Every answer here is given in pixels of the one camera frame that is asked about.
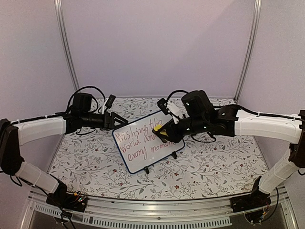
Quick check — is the metal frame post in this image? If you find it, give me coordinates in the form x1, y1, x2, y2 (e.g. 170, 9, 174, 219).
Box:
54, 0, 80, 91
234, 0, 262, 102

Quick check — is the blue framed whiteboard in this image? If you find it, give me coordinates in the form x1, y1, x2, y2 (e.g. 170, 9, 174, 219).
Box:
112, 110, 185, 174

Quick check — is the black whiteboard foot clip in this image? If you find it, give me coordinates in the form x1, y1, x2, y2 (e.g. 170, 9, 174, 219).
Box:
171, 152, 177, 159
143, 167, 150, 174

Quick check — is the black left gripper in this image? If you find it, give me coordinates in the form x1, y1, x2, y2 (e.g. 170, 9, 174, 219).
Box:
81, 111, 128, 131

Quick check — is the right metal frame post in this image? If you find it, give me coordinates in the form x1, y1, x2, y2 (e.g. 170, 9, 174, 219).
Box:
234, 0, 262, 102

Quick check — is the left metal frame post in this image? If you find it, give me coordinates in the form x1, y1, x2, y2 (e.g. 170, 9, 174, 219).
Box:
54, 0, 80, 91

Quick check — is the floral tablecloth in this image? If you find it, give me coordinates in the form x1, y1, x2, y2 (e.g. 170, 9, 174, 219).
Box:
42, 97, 271, 201

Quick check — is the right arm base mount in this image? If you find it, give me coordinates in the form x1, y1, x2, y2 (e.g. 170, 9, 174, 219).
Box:
230, 191, 271, 213

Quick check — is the yellow whiteboard eraser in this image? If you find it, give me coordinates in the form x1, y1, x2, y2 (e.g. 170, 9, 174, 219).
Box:
152, 124, 168, 138

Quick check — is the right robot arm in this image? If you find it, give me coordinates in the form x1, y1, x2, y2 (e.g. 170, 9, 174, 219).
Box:
152, 90, 305, 208

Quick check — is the aluminium front rail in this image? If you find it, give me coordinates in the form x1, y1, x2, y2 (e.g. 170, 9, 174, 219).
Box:
21, 186, 301, 229

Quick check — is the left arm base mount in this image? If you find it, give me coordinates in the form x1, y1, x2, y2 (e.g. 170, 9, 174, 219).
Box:
46, 189, 88, 212

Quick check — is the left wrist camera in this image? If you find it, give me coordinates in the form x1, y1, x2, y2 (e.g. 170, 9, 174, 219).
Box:
101, 94, 116, 115

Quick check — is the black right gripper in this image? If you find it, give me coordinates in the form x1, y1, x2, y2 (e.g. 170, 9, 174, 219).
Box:
155, 116, 208, 144

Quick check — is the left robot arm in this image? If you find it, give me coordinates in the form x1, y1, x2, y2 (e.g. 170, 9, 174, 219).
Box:
0, 86, 128, 207

